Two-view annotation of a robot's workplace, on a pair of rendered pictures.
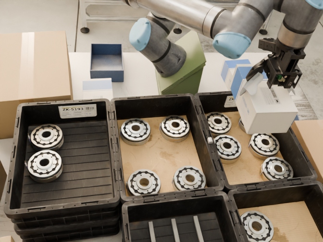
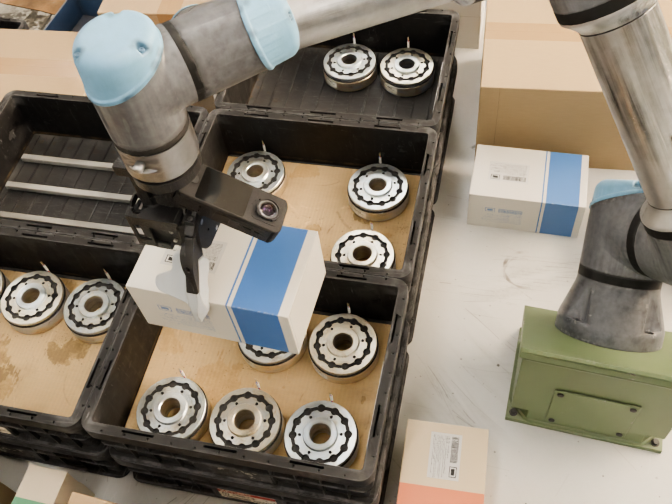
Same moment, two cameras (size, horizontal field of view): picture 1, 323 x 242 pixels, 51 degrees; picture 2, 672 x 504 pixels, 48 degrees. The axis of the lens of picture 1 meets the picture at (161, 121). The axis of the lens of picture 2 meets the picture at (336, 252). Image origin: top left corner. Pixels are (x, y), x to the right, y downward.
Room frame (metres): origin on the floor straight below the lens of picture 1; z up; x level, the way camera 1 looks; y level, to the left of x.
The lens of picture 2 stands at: (1.16, -0.63, 1.86)
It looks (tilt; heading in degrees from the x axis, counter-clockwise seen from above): 55 degrees down; 126
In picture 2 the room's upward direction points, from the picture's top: 9 degrees counter-clockwise
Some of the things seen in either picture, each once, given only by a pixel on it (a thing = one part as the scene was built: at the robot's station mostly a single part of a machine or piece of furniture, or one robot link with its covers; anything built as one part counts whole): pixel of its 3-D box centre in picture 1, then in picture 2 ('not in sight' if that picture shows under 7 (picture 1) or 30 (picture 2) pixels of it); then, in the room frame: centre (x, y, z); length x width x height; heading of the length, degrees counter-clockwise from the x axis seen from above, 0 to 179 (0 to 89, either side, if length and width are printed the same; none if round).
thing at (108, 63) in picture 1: (106, 62); not in sight; (1.24, 0.29, 0.74); 0.20 x 0.15 x 0.07; 12
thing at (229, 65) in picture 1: (241, 79); not in sight; (1.24, -0.34, 0.74); 0.20 x 0.12 x 0.09; 18
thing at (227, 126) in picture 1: (217, 122); (343, 343); (0.84, -0.20, 0.86); 0.10 x 0.10 x 0.01
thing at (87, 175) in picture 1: (66, 159); (342, 83); (0.59, 0.28, 0.87); 0.40 x 0.30 x 0.11; 16
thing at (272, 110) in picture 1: (260, 97); (230, 278); (0.75, -0.28, 1.09); 0.20 x 0.12 x 0.09; 13
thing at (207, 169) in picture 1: (160, 151); (305, 208); (0.67, -0.01, 0.87); 0.40 x 0.30 x 0.11; 16
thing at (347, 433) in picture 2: not in sight; (320, 435); (0.88, -0.34, 0.86); 0.10 x 0.10 x 0.01
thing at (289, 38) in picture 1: (295, 33); (156, 146); (0.73, -0.29, 1.33); 0.08 x 0.08 x 0.05
